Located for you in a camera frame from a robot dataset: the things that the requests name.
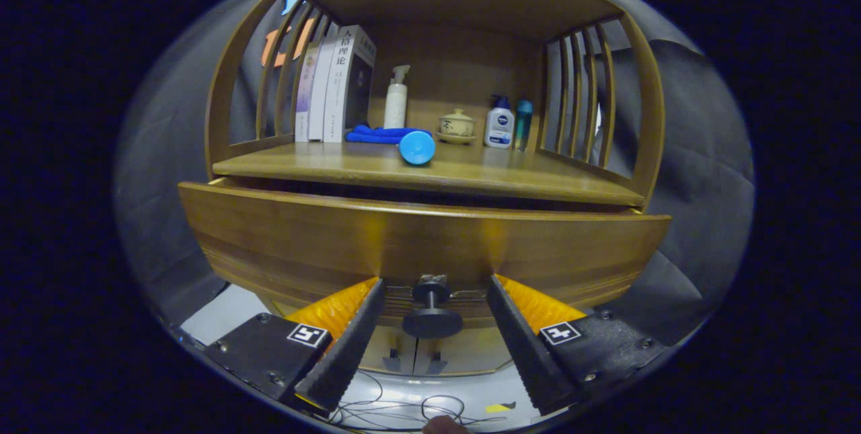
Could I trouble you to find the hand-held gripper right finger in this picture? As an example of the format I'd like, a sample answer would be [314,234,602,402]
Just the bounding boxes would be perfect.
[486,274,667,418]

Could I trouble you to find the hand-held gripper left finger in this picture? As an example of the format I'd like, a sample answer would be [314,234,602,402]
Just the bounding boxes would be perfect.
[202,277,387,419]

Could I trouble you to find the black drawer knob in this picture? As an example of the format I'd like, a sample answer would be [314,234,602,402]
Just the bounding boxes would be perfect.
[402,275,463,339]

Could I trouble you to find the wooden drawer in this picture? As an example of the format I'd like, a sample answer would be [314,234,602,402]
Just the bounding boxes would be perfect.
[178,178,672,320]

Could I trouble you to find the blue squeeze tube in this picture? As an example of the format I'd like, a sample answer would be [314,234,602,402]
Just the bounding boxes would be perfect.
[398,130,437,166]

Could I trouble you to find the wooden cabinet door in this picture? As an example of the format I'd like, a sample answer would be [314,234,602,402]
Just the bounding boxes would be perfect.
[417,336,515,375]
[360,323,418,375]

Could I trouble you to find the wooden countertop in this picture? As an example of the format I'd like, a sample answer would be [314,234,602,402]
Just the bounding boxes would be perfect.
[212,138,646,207]

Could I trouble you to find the wooden cabinet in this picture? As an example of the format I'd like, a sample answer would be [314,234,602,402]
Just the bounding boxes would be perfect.
[204,0,667,377]

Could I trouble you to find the blue cloth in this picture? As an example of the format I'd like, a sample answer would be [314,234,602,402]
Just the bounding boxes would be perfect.
[346,124,433,145]

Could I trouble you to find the white lotion bottle blue cap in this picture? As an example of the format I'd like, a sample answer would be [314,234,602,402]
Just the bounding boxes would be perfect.
[484,95,515,150]

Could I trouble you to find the slim teal bottle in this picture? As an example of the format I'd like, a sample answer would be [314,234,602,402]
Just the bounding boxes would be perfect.
[515,100,534,152]

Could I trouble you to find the beige lidded teacup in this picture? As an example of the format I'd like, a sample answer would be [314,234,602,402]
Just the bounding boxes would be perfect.
[439,108,476,137]

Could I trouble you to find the white pump bottle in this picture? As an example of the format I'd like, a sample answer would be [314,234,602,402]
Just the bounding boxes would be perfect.
[383,65,411,130]

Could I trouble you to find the thin white book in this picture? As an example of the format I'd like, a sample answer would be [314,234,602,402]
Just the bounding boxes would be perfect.
[308,34,339,142]

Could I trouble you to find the thin purple book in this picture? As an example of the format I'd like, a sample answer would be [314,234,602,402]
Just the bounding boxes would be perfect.
[295,44,322,143]

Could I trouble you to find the thick white book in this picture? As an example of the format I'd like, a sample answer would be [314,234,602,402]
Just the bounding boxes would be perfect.
[323,25,377,144]

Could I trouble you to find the black floor cables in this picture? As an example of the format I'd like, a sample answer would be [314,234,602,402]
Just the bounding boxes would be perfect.
[330,370,512,431]

